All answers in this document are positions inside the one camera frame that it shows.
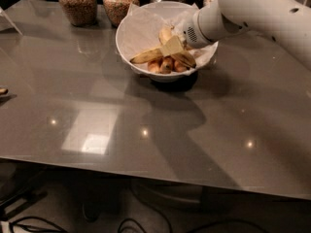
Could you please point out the brown object at left edge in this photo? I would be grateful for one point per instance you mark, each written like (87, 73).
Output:
(3, 91)

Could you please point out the right small orange fruit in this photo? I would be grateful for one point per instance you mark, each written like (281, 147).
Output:
(179, 67)

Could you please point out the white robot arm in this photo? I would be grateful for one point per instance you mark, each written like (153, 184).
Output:
(286, 22)

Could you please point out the white ceramic bowl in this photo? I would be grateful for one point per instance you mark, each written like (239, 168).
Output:
(129, 46)

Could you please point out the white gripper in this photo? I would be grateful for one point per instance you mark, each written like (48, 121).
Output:
(190, 35)

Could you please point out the middle small orange fruit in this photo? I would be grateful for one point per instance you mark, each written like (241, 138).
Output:
(167, 65)

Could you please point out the white paper bowl liner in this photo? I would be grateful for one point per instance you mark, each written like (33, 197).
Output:
(142, 29)

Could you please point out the small orange fruit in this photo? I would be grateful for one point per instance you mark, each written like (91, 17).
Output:
(167, 65)
(154, 66)
(179, 67)

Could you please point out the far left grain jar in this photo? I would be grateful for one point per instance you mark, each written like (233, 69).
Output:
(80, 12)

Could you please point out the yellow banana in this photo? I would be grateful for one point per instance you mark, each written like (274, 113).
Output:
(184, 57)
(146, 56)

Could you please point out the left small orange fruit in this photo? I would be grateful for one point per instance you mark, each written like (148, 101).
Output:
(154, 66)

